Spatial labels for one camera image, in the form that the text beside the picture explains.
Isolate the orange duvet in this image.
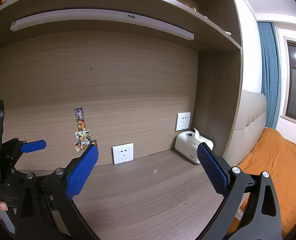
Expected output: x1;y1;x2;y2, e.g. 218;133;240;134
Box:
228;127;296;238

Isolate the cartoon sticker strip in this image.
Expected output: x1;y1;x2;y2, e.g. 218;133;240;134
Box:
74;107;98;152

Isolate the beige padded headboard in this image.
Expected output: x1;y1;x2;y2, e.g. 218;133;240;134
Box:
224;90;266;166

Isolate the white tissue box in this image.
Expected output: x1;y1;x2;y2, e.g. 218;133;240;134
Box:
175;129;214;165

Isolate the wooden shelf unit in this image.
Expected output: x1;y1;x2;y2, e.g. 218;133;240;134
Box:
0;0;244;158

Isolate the blue curtain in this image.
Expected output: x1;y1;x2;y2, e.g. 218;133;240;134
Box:
258;22;281;129

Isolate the white under-shelf light bar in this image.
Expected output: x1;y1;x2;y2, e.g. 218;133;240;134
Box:
10;9;195;41

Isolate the lower white wall socket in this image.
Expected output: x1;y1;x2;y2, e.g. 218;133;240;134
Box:
112;143;134;165

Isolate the white wall socket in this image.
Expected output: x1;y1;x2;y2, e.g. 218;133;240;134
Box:
175;112;191;131
112;143;134;165

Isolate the upper white wall socket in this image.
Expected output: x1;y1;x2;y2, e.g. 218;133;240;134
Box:
175;112;191;131

